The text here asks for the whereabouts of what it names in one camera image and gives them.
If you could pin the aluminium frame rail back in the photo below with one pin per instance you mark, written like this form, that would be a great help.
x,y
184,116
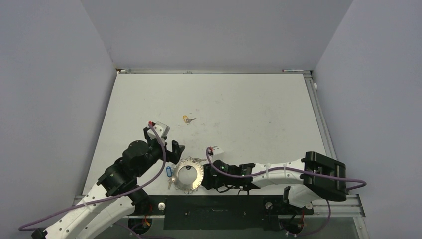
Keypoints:
x,y
198,71

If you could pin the red white marker pen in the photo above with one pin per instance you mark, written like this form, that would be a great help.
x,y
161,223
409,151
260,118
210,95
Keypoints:
x,y
292,70

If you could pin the key with yellow tag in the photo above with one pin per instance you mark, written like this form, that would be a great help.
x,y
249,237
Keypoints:
x,y
188,120

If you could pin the aluminium frame rail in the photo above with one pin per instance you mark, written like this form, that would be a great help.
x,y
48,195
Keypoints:
x,y
351,207
198,71
322,125

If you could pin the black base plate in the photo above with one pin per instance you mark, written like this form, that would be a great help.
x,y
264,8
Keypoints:
x,y
203,220

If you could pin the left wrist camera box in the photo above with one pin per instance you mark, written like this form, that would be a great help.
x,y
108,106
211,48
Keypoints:
x,y
160,128

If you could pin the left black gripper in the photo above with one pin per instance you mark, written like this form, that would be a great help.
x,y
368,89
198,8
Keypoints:
x,y
173,156

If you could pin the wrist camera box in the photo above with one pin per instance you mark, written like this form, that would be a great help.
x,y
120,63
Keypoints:
x,y
217,153
160,128

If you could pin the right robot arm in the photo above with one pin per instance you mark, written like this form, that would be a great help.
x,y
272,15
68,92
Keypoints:
x,y
313,177

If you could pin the aluminium frame rail right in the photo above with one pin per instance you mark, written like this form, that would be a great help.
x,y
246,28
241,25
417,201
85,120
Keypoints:
x,y
322,125

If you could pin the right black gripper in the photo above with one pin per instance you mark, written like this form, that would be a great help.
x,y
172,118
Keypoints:
x,y
209,179

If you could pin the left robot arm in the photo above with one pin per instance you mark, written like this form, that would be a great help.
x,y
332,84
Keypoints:
x,y
119,191

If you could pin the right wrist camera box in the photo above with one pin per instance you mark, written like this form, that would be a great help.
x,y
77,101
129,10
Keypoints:
x,y
217,153

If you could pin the key with blue tag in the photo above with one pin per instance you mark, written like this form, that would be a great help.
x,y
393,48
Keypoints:
x,y
169,173

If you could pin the aluminium frame rail front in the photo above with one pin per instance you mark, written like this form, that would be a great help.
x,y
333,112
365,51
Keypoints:
x,y
351,207

